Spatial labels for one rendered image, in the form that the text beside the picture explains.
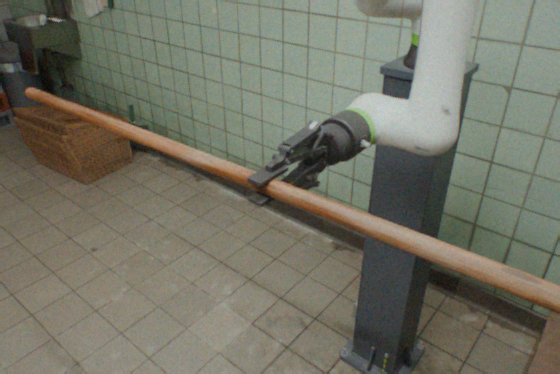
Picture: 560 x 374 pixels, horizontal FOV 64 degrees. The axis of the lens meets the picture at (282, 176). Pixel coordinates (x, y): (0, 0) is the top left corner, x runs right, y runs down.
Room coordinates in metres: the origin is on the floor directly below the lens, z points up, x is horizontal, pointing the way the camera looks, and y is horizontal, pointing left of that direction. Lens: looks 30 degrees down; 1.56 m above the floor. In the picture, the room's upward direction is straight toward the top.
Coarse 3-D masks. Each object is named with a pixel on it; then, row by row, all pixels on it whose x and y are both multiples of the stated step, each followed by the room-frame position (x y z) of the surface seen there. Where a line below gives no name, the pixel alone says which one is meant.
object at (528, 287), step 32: (32, 96) 1.09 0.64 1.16; (128, 128) 0.85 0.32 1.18; (192, 160) 0.72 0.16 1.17; (224, 160) 0.70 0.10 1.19; (288, 192) 0.59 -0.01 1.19; (352, 224) 0.52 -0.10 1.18; (384, 224) 0.50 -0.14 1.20; (448, 256) 0.43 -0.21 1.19; (480, 256) 0.43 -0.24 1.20; (512, 288) 0.38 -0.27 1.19; (544, 288) 0.37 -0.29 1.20
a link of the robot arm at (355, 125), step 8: (344, 112) 0.83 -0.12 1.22; (352, 112) 0.83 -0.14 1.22; (328, 120) 0.81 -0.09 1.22; (336, 120) 0.80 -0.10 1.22; (344, 120) 0.79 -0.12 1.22; (352, 120) 0.80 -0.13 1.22; (360, 120) 0.81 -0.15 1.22; (344, 128) 0.79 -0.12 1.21; (352, 128) 0.78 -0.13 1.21; (360, 128) 0.79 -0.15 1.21; (368, 128) 0.81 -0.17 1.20; (352, 136) 0.78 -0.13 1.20; (360, 136) 0.78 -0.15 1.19; (368, 136) 0.80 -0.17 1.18; (352, 144) 0.78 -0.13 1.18; (360, 144) 0.78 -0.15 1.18; (368, 144) 0.77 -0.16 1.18; (352, 152) 0.77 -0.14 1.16; (344, 160) 0.78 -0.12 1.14
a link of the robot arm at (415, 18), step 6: (408, 0) 1.20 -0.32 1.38; (414, 0) 1.19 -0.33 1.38; (420, 0) 1.19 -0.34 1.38; (408, 6) 1.20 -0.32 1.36; (414, 6) 1.20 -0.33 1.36; (420, 6) 1.19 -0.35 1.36; (408, 12) 1.21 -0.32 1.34; (414, 12) 1.21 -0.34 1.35; (420, 12) 1.20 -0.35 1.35; (408, 18) 1.24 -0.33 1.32; (414, 18) 1.22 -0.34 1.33; (420, 18) 1.21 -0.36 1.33; (414, 24) 1.23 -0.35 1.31; (414, 30) 1.22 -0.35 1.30; (414, 36) 1.22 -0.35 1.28; (414, 42) 1.22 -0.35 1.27
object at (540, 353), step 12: (552, 312) 0.91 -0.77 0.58; (552, 324) 0.87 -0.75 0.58; (540, 336) 0.83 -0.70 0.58; (552, 336) 0.83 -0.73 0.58; (540, 348) 0.79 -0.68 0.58; (552, 348) 0.79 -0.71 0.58; (540, 360) 0.75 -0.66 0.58; (552, 360) 0.75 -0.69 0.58; (528, 372) 0.72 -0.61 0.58; (540, 372) 0.72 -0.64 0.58; (552, 372) 0.72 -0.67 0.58
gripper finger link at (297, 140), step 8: (304, 128) 0.73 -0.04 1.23; (320, 128) 0.73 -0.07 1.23; (296, 136) 0.70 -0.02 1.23; (304, 136) 0.70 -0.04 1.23; (312, 136) 0.71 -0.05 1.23; (280, 144) 0.68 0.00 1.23; (288, 144) 0.68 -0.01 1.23; (296, 144) 0.68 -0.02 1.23; (304, 144) 0.69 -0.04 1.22; (288, 152) 0.66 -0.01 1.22
